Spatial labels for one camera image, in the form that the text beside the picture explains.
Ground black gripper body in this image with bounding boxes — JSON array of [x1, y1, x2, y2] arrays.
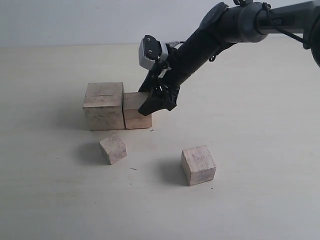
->
[[148, 40, 220, 106]]

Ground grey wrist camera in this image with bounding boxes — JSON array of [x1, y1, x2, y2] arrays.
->
[[138, 35, 169, 70]]

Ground third largest wooden cube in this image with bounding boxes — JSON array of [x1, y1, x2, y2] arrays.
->
[[180, 145, 217, 187]]

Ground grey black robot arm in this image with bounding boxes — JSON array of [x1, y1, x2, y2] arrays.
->
[[138, 0, 320, 116]]

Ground smallest wooden cube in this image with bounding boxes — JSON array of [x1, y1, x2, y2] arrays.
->
[[99, 134, 127, 165]]

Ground second largest wooden cube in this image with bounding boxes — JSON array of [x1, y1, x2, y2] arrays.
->
[[123, 92, 152, 130]]

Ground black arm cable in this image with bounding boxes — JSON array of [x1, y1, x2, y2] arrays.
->
[[233, 0, 311, 48]]

